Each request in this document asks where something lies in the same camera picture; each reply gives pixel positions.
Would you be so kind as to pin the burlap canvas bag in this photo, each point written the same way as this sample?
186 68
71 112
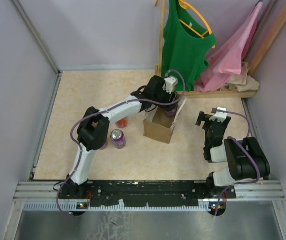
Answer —
159 126

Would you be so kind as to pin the aluminium rail frame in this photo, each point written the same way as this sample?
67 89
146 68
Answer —
255 211

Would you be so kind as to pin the purple Fanta can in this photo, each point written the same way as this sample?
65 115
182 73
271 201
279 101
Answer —
172 113
104 146
118 139

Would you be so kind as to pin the red cola can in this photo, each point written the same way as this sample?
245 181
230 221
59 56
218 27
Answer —
123 123

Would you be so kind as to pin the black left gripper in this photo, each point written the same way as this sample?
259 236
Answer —
174 97

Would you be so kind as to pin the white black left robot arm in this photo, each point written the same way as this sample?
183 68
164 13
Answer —
92 130

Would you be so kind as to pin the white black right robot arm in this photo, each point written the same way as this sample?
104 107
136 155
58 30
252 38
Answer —
246 161

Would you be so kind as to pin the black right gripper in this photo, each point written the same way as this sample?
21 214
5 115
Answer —
225 124

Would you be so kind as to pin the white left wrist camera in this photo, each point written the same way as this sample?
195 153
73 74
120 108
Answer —
170 84

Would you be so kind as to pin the pink shirt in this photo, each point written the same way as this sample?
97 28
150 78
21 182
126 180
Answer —
227 61

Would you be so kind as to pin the wooden pole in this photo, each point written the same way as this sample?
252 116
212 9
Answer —
270 30

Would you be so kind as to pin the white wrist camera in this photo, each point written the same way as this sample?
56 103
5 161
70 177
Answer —
219 114
170 84

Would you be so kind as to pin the wooden clothes rack frame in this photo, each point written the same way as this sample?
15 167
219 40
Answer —
208 93

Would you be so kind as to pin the green tank top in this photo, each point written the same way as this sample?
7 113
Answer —
186 44

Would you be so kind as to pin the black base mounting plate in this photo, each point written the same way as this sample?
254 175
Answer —
159 193

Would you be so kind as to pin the cream cloth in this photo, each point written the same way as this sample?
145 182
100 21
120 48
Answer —
241 82

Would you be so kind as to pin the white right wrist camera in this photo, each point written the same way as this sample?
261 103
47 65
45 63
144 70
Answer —
219 114

